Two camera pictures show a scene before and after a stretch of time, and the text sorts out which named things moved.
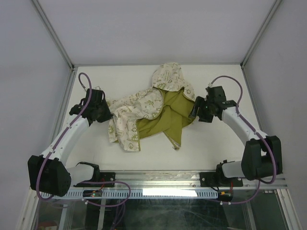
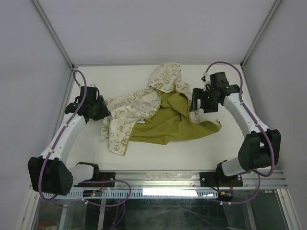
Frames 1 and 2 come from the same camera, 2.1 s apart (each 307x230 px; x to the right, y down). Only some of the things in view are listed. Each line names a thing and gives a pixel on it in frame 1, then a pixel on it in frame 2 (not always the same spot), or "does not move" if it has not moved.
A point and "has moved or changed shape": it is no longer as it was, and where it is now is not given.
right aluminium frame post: x=242 y=63 does not move
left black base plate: x=103 y=177 does not move
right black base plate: x=218 y=179 does not move
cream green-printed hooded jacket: x=165 y=107 has moved or changed shape
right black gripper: x=199 y=101 → x=198 y=93
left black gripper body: x=104 y=113 does not move
